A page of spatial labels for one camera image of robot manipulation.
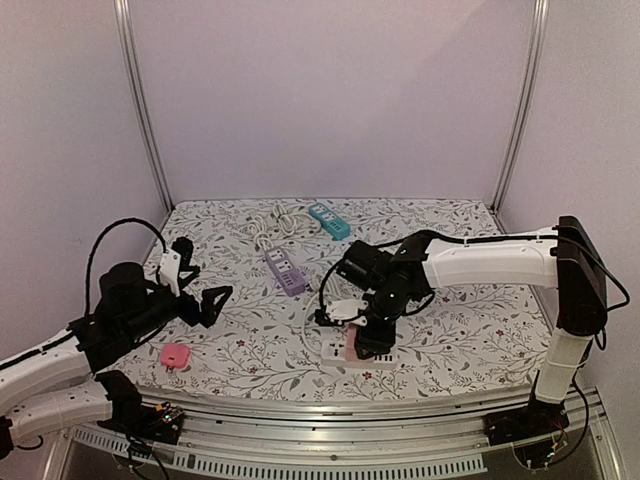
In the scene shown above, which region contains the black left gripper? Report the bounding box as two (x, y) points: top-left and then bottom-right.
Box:
(123, 266), (232, 342)

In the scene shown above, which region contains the light pink cube socket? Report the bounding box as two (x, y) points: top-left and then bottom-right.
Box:
(345, 324), (370, 364)

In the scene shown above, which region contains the pink plug adapter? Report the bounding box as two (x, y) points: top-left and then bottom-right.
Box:
(159, 343), (191, 372)

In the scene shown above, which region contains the white power strip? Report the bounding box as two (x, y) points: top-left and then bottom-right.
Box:
(320, 340), (398, 370)

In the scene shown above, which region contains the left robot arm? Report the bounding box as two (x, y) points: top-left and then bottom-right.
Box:
(1, 237), (233, 457)

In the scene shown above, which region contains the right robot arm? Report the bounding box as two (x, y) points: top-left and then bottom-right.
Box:
(318, 216), (617, 436)

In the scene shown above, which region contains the floral patterned table mat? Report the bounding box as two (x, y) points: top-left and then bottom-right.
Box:
(117, 199), (550, 402)

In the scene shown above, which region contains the purple power strip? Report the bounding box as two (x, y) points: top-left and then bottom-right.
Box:
(265, 247), (306, 297)

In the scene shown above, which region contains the teal power strip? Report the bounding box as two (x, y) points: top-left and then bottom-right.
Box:
(308, 203), (351, 241)

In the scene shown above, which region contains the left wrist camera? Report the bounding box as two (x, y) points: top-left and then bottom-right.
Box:
(158, 249), (181, 297)

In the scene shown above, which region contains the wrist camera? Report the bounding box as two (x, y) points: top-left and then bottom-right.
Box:
(314, 299), (368, 327)
(158, 249), (181, 297)

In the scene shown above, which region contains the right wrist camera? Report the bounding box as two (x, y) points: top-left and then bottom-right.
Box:
(314, 299), (368, 327)

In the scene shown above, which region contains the white bundled cable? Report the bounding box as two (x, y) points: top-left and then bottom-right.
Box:
(302, 272), (351, 351)

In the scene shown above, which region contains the aluminium front rail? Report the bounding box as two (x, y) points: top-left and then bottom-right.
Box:
(44, 384), (626, 480)

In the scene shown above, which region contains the white coiled cable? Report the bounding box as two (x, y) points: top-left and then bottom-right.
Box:
(239, 200), (321, 251)

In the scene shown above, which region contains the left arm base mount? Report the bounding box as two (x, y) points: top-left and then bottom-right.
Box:
(95, 371), (184, 445)

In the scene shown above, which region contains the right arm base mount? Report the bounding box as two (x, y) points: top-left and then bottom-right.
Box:
(482, 399), (569, 446)

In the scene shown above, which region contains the left aluminium frame post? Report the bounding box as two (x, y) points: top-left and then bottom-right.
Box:
(113, 0), (175, 213)

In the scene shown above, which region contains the aluminium frame post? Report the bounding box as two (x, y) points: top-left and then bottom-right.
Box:
(490, 0), (549, 215)
(113, 0), (175, 213)

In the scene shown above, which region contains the right aluminium frame post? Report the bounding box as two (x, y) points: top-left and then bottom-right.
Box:
(490, 0), (549, 215)

